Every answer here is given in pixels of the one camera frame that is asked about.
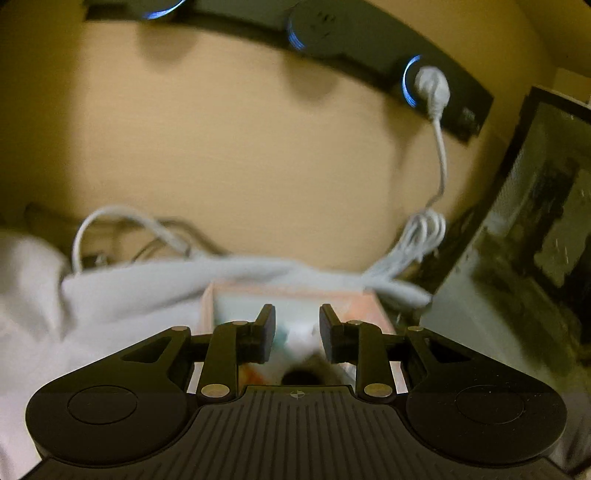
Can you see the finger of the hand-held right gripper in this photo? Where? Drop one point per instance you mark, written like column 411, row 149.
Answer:
column 267, row 333
column 328, row 334

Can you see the pink cardboard box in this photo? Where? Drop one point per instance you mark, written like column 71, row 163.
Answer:
column 207, row 314

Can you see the light grey bedsheet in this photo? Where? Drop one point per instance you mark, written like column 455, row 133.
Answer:
column 92, row 300

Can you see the black power strip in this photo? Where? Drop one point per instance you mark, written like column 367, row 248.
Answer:
column 351, row 27

